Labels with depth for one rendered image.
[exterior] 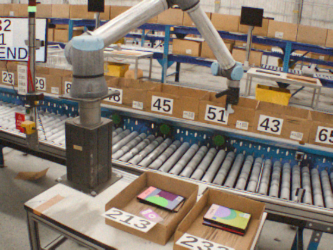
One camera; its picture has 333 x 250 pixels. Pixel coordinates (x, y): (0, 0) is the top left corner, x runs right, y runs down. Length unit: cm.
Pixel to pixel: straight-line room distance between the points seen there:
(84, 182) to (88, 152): 18
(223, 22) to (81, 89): 550
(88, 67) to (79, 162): 46
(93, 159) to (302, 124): 135
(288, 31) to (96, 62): 547
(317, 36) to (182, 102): 472
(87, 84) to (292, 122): 135
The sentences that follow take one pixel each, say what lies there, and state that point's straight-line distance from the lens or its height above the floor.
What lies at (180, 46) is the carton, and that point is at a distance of 679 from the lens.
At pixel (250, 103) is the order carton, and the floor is 102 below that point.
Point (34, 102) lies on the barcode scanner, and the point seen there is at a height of 103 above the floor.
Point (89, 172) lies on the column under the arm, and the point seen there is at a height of 85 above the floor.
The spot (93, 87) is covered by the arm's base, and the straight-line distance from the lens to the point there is 150.
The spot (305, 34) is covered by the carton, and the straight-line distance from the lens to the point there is 668.
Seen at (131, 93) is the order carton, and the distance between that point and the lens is 246.
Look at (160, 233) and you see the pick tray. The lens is 130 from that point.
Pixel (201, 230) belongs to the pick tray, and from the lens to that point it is 143.
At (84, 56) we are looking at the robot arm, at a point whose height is 140.
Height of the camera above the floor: 161
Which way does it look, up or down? 19 degrees down
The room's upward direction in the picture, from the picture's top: 5 degrees clockwise
